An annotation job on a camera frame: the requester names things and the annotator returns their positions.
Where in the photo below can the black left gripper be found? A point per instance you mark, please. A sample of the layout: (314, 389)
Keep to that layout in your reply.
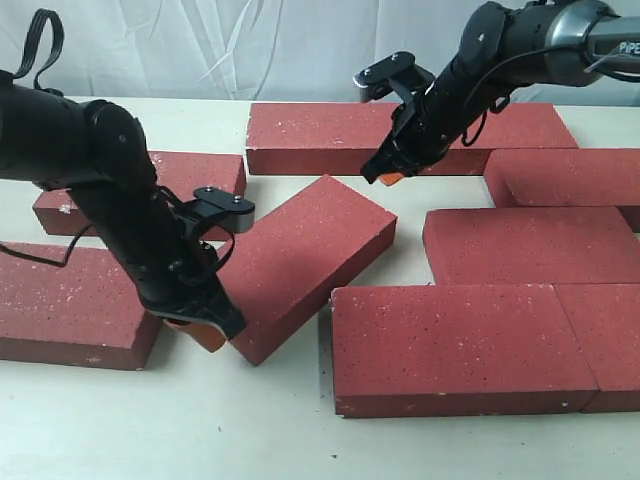
(189, 295)

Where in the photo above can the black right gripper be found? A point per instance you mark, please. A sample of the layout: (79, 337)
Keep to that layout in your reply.
(422, 131)

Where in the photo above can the angled red brick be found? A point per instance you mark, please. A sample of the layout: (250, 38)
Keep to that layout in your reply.
(283, 270)

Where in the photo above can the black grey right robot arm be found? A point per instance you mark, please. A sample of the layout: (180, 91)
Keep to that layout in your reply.
(565, 43)

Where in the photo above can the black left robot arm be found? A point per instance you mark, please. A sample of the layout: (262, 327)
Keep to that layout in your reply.
(96, 151)

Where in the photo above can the white backdrop cloth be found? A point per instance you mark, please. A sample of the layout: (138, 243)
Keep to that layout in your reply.
(244, 50)

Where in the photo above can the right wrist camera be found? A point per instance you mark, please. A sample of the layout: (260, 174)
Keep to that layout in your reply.
(397, 73)

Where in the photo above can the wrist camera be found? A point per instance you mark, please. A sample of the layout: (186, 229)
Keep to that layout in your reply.
(397, 73)
(215, 208)

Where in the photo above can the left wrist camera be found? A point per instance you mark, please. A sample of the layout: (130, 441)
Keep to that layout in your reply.
(215, 208)

